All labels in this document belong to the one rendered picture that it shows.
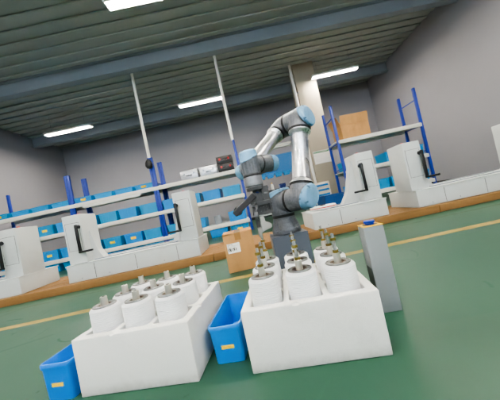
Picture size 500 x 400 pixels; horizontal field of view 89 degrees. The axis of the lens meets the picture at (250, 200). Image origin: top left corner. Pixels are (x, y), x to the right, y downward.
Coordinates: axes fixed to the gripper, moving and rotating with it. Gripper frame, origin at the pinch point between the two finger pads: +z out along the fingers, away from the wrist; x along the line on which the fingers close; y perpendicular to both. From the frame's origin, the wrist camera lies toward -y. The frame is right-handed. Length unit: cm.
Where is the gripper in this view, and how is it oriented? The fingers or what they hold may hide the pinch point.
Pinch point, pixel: (259, 236)
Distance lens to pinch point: 105.7
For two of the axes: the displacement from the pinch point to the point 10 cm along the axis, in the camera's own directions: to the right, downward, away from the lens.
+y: 9.8, -2.1, 0.0
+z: 2.1, 9.8, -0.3
